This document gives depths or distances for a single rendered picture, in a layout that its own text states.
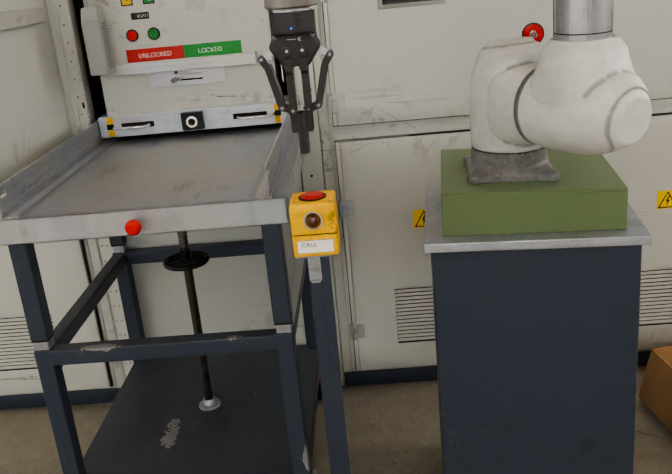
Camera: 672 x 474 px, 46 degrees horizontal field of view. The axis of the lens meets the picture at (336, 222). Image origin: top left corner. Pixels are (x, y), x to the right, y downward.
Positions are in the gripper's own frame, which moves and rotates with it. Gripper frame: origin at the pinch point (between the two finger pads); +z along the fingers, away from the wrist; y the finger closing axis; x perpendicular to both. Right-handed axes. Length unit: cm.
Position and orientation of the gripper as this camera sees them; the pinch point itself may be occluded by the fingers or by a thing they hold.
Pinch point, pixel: (303, 131)
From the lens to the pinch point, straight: 135.1
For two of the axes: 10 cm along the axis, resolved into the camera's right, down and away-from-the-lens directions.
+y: -10.0, 0.7, 0.5
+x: -0.3, 3.2, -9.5
